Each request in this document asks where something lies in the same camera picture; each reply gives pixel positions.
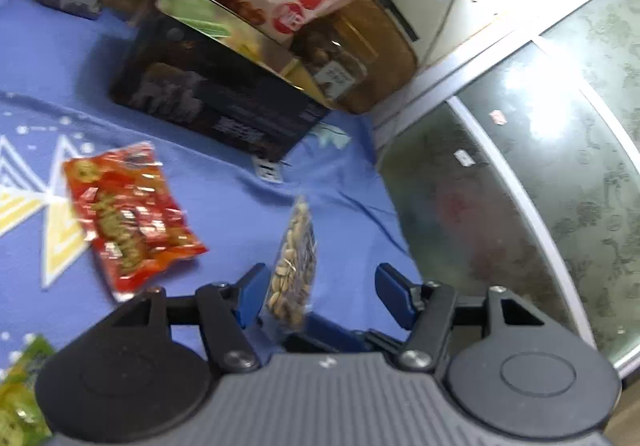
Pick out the black sheep print box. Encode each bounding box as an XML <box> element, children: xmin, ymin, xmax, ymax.
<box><xmin>109</xmin><ymin>0</ymin><xmax>332</xmax><ymax>163</ymax></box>

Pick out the green cracker packet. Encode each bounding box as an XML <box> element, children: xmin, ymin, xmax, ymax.
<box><xmin>0</xmin><ymin>333</ymin><xmax>55</xmax><ymax>446</ymax></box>

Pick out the nut jar behind black box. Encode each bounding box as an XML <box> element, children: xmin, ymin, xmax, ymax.
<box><xmin>280</xmin><ymin>0</ymin><xmax>420</xmax><ymax>115</ymax></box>

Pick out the blue printed tablecloth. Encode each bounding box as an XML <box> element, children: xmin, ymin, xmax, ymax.
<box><xmin>0</xmin><ymin>0</ymin><xmax>426</xmax><ymax>432</ymax></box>

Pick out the white cable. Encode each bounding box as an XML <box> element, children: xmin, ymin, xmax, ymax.
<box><xmin>422</xmin><ymin>0</ymin><xmax>458</xmax><ymax>71</ymax></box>

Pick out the clear seed snack packet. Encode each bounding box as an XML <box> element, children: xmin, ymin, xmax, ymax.
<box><xmin>259</xmin><ymin>196</ymin><xmax>319</xmax><ymax>329</ymax></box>

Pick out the glass sliding door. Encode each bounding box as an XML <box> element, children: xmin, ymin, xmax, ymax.
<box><xmin>372</xmin><ymin>0</ymin><xmax>640</xmax><ymax>379</ymax></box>

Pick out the red snack packet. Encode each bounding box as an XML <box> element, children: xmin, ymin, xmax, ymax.
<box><xmin>62</xmin><ymin>141</ymin><xmax>209</xmax><ymax>303</ymax></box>

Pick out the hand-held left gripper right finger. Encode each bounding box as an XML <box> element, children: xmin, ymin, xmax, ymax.
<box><xmin>375</xmin><ymin>263</ymin><xmax>576</xmax><ymax>373</ymax></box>

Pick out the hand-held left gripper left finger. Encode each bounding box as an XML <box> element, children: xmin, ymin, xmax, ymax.
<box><xmin>75</xmin><ymin>263</ymin><xmax>271</xmax><ymax>373</ymax></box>

